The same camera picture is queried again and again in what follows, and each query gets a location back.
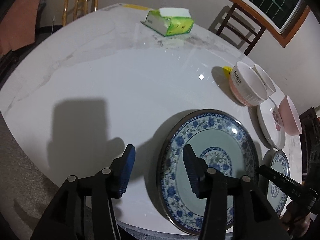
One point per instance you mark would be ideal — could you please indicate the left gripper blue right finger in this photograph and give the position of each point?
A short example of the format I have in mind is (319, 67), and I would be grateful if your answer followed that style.
(196, 169)

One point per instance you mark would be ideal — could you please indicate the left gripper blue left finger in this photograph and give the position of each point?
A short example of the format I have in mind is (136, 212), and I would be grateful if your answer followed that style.
(121, 169)

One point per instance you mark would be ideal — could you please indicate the large blue floral plate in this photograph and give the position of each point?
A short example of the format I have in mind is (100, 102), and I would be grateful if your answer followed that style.
(222, 142)

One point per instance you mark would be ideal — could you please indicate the white plate pink flowers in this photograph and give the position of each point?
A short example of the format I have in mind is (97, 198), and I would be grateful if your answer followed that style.
(271, 124)

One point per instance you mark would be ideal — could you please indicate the right hand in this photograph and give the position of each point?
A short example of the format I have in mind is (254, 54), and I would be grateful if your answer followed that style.
(297, 226)

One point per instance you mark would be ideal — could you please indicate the small blue floral plate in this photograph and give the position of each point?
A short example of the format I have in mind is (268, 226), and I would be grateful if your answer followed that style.
(276, 197)

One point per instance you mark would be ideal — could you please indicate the large pink bowl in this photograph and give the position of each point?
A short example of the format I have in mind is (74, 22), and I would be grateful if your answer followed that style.
(290, 117)

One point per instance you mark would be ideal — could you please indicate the white pink ribbed bowl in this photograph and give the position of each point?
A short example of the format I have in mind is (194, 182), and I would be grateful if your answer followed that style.
(246, 86)

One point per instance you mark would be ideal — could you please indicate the white blue ribbed bowl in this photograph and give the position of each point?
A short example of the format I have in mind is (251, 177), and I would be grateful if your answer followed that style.
(268, 83)

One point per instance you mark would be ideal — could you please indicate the dark wooden chair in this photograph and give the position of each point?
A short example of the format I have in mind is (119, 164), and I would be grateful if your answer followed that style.
(239, 26)

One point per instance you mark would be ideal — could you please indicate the green tissue pack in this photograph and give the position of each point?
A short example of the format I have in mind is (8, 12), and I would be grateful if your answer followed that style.
(169, 21)

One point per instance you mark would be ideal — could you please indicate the light bamboo chair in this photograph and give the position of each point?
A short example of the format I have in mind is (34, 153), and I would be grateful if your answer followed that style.
(80, 8)

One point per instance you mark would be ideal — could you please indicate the pink cloth covered furniture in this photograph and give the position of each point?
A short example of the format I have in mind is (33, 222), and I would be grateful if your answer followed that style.
(18, 25)

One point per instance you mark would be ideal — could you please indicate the window with wooden frame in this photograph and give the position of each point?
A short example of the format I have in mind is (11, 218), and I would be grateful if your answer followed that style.
(282, 18)

